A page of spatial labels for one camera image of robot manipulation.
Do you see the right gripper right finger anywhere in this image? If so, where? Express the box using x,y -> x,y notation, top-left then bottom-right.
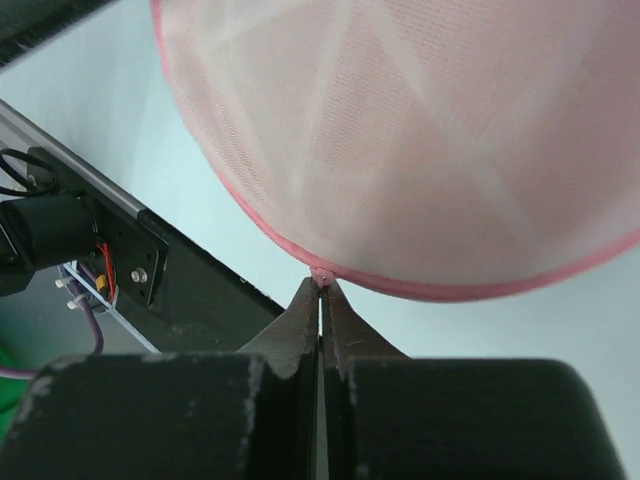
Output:
321,283 -> 625,479

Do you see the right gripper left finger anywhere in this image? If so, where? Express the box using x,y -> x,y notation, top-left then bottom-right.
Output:
1,279 -> 319,479

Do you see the white cable duct strip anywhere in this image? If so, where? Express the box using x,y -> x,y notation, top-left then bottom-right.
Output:
56,261 -> 160,354

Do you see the pink mesh laundry bag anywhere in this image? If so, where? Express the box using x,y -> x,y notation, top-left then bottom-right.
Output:
152,1 -> 639,301

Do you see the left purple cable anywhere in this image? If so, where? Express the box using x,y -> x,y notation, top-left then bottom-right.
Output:
0,262 -> 109,381

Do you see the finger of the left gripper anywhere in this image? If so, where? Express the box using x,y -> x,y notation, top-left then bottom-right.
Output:
0,0 -> 113,68

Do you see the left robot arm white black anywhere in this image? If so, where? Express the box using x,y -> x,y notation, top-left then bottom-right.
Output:
1,1 -> 106,296

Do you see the aluminium frame rail front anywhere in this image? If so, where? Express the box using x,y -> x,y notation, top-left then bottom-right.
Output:
1,101 -> 146,218

